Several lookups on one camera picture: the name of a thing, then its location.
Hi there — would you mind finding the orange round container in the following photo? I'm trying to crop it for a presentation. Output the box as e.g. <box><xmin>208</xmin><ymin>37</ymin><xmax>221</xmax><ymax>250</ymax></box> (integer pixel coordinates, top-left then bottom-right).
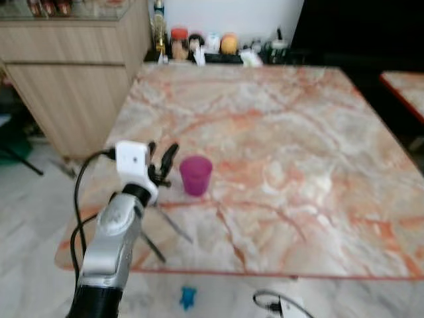
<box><xmin>221</xmin><ymin>33</ymin><xmax>240</xmax><ymax>56</ymax></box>

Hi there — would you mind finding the white small container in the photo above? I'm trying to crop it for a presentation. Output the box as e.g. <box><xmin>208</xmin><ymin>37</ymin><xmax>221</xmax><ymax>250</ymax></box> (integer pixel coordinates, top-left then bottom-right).
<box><xmin>205</xmin><ymin>31</ymin><xmax>222</xmax><ymax>54</ymax></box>

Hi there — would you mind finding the dark glass jar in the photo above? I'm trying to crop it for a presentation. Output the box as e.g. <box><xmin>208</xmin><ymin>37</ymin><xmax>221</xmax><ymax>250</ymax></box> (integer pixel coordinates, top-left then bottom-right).
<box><xmin>268</xmin><ymin>38</ymin><xmax>290</xmax><ymax>64</ymax></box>

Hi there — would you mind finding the tall glass oil bottle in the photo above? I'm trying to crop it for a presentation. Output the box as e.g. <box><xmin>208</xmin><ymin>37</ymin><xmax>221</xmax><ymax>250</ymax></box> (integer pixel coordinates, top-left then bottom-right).
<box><xmin>153</xmin><ymin>0</ymin><xmax>167</xmax><ymax>56</ymax></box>

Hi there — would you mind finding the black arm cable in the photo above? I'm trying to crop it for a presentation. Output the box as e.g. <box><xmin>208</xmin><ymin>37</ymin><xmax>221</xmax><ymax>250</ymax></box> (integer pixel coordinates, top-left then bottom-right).
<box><xmin>252</xmin><ymin>290</ymin><xmax>286</xmax><ymax>314</ymax></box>
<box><xmin>71</xmin><ymin>150</ymin><xmax>119</xmax><ymax>287</ymax></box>

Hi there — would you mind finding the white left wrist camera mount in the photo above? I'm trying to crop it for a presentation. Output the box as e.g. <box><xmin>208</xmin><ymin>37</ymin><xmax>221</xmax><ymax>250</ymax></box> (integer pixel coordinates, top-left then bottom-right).
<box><xmin>115</xmin><ymin>141</ymin><xmax>160</xmax><ymax>203</ymax></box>

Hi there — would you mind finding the dark small jar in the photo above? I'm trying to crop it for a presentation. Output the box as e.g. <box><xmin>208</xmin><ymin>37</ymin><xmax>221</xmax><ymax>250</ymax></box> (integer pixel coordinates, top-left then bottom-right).
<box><xmin>189</xmin><ymin>32</ymin><xmax>205</xmax><ymax>58</ymax></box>

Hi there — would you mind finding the purple plastic cup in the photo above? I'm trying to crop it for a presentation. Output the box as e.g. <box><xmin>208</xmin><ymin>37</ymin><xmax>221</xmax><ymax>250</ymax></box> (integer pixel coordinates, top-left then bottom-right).
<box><xmin>180</xmin><ymin>156</ymin><xmax>214</xmax><ymax>197</ymax></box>

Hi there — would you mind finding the silver metal cutlery piece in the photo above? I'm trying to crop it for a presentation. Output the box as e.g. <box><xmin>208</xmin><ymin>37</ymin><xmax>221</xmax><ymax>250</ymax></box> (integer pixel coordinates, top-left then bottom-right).
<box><xmin>135</xmin><ymin>227</ymin><xmax>167</xmax><ymax>264</ymax></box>
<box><xmin>152</xmin><ymin>204</ymin><xmax>195</xmax><ymax>244</ymax></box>

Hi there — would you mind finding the marble side table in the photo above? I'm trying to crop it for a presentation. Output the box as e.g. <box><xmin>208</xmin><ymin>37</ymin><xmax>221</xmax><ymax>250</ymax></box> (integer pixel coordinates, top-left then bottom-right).
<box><xmin>379</xmin><ymin>70</ymin><xmax>424</xmax><ymax>125</ymax></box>

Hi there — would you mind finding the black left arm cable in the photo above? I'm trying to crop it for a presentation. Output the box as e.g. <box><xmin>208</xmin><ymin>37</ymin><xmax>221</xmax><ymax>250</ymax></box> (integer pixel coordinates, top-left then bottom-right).
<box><xmin>71</xmin><ymin>150</ymin><xmax>119</xmax><ymax>287</ymax></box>

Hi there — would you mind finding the black furniture leg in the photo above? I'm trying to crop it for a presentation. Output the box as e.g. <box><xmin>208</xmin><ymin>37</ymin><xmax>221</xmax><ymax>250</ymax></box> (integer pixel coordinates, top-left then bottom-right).
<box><xmin>0</xmin><ymin>142</ymin><xmax>44</xmax><ymax>177</ymax></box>

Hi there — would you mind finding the white paper packet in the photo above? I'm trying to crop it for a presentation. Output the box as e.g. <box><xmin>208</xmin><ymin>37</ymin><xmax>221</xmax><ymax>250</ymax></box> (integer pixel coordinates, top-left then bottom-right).
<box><xmin>239</xmin><ymin>50</ymin><xmax>264</xmax><ymax>68</ymax></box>

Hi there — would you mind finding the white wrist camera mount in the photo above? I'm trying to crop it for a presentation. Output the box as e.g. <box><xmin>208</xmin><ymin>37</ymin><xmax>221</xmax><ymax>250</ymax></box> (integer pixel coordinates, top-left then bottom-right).
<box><xmin>115</xmin><ymin>141</ymin><xmax>160</xmax><ymax>203</ymax></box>
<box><xmin>278</xmin><ymin>296</ymin><xmax>316</xmax><ymax>318</ymax></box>

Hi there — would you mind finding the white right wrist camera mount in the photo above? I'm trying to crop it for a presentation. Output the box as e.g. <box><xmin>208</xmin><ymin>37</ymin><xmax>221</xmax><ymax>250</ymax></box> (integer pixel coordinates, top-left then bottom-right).
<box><xmin>278</xmin><ymin>296</ymin><xmax>316</xmax><ymax>318</ymax></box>

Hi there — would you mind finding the light wooden cabinet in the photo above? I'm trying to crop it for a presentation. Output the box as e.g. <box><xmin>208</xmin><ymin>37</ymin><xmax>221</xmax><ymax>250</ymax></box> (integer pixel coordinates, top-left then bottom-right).
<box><xmin>0</xmin><ymin>0</ymin><xmax>154</xmax><ymax>160</ymax></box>

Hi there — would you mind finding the small blue floor object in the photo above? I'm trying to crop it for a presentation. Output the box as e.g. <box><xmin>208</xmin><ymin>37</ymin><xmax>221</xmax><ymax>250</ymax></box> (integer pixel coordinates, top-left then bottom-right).
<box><xmin>180</xmin><ymin>286</ymin><xmax>199</xmax><ymax>311</ymax></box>

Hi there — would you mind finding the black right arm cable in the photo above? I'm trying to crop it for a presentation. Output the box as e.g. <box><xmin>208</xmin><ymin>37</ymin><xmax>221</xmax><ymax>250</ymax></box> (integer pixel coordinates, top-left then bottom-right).
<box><xmin>252</xmin><ymin>290</ymin><xmax>286</xmax><ymax>314</ymax></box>

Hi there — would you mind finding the red lidded jar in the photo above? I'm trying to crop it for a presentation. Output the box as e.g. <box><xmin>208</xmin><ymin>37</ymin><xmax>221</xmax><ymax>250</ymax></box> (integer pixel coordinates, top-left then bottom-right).
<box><xmin>170</xmin><ymin>27</ymin><xmax>190</xmax><ymax>62</ymax></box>

